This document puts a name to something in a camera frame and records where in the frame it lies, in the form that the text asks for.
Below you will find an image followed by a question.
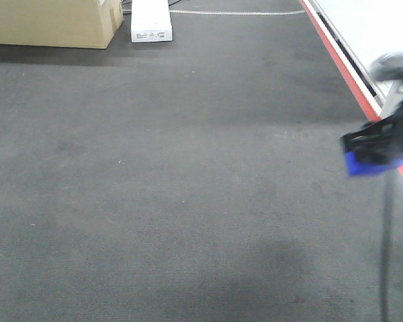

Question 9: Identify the blue plastic bottle-shaped part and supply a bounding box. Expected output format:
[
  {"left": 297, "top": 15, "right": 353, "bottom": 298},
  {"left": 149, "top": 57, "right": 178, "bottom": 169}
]
[{"left": 342, "top": 147, "right": 403, "bottom": 176}]

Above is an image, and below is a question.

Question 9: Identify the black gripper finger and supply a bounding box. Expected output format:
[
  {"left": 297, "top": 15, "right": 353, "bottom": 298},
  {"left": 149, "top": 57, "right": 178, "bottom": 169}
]
[
  {"left": 341, "top": 117, "right": 398, "bottom": 148},
  {"left": 354, "top": 142, "right": 403, "bottom": 165}
]

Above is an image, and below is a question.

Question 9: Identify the long white carton box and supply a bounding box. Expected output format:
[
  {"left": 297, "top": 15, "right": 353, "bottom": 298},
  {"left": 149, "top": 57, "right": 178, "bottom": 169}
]
[{"left": 130, "top": 0, "right": 173, "bottom": 43}]

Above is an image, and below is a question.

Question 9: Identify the brown cardboard box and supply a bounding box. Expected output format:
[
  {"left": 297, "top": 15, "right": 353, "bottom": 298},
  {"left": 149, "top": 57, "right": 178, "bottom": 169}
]
[{"left": 0, "top": 0, "right": 124, "bottom": 49}]

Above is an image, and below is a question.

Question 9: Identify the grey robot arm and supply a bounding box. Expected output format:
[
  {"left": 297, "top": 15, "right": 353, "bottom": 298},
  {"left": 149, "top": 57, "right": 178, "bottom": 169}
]
[{"left": 355, "top": 55, "right": 403, "bottom": 165}]

